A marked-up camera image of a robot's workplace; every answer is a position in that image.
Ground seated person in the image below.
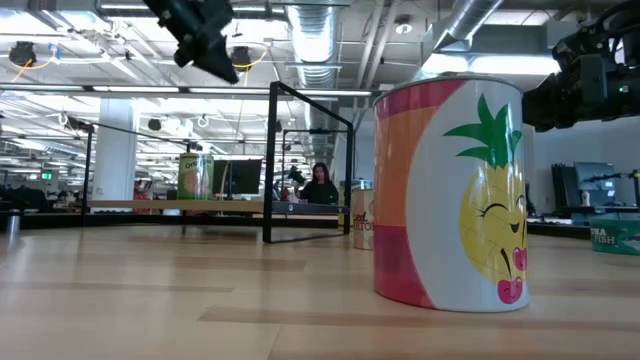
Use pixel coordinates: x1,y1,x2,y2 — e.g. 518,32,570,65
293,161,341,206

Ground desk with dark monitors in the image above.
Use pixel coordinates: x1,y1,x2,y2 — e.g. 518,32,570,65
549,160,640,226

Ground pineapple print can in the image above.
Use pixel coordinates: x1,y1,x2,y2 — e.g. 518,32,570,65
372,74,531,314

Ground bright ceiling light panel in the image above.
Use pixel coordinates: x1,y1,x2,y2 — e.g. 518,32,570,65
421,53,562,77

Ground green peach label can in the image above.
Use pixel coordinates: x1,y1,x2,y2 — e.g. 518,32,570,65
176,152,216,202

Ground slanted silver ventilation duct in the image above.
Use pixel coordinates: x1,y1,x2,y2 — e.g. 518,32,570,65
419,0,505,67

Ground wooden shelf with black frame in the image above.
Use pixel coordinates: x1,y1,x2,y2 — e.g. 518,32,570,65
81,80,356,245

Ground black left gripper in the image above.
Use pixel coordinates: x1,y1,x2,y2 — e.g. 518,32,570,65
143,0,241,84

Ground long strip light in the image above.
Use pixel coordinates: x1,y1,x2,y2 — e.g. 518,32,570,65
0,83,375,97

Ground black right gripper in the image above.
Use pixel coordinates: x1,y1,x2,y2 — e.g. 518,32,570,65
521,47,640,134

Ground black computer monitor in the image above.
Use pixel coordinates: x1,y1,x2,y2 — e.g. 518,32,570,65
211,158,264,198

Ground white pillar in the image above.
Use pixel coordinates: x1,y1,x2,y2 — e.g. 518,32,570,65
91,96,140,202

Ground black ceiling camera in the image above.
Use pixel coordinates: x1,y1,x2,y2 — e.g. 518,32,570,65
229,45,253,70
8,41,38,68

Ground cream tomato label can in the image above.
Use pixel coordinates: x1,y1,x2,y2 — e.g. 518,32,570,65
350,188,376,251

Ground round silver ventilation duct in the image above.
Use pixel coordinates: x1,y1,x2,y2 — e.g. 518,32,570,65
285,0,347,92

